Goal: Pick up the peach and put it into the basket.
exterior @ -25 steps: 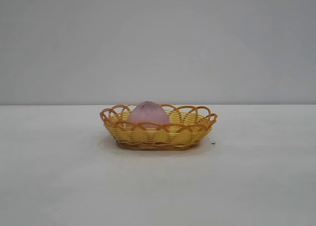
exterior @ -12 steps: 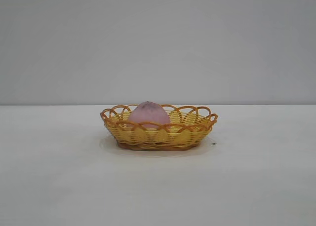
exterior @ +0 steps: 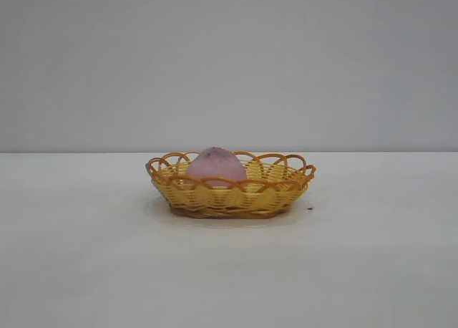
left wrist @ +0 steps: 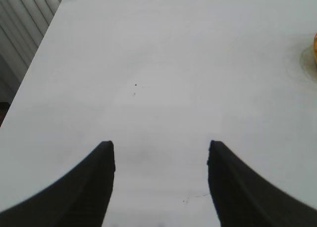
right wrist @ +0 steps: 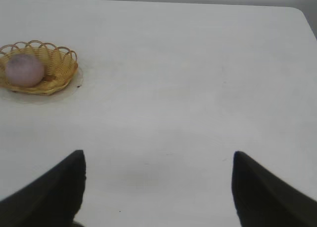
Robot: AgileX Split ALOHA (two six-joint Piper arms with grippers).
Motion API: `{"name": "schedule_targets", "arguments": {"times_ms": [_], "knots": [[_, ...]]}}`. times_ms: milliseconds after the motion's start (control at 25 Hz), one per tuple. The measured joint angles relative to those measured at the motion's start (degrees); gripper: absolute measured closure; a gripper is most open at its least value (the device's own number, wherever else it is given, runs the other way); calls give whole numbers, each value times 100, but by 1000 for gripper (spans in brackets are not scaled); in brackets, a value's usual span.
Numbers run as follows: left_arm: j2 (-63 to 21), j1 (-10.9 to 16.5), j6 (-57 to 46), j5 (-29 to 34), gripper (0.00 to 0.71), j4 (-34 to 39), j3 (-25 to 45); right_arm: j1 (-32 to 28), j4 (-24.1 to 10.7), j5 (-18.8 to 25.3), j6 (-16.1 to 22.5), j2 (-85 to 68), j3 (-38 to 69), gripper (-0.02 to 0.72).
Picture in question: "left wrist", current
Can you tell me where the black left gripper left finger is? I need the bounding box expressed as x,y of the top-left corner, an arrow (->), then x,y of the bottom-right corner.
0,140 -> 116,227

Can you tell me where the grey ribbed panel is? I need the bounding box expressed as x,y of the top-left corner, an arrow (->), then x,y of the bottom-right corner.
0,0 -> 67,104

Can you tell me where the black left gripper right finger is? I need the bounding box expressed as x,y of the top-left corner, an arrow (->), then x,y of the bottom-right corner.
207,140 -> 317,227

